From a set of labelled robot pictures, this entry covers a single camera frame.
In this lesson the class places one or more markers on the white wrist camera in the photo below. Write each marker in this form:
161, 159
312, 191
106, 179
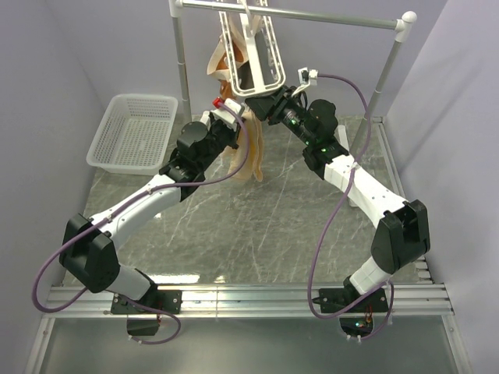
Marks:
228, 111
307, 77

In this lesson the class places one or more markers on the beige underwear shorts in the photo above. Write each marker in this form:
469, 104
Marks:
251, 150

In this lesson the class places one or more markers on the white clip drying hanger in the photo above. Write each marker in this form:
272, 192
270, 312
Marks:
273, 69

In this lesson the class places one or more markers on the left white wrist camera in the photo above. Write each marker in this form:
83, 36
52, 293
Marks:
228, 111

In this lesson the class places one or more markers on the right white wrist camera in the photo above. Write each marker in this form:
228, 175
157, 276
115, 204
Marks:
307, 77

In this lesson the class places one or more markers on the white perforated plastic basket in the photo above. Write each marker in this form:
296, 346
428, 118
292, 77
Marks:
133, 134

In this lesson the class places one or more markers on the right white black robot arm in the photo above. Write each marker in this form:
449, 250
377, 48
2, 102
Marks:
402, 229

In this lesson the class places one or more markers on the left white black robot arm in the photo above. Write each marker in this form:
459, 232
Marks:
90, 245

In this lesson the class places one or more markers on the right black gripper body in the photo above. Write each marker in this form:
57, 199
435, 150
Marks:
288, 111

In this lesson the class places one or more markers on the aluminium mounting rail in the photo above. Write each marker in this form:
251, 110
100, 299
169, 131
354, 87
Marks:
265, 301

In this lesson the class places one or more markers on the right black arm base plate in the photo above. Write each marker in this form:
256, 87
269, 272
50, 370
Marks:
332, 300

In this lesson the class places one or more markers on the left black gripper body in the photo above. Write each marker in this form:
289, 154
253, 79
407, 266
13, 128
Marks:
221, 138

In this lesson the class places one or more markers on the white metal clothes rack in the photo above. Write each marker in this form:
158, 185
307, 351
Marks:
401, 27

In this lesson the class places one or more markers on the orange underwear on hanger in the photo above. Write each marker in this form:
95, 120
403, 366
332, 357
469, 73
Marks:
225, 83

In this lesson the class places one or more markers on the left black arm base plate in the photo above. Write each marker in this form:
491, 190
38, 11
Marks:
164, 300

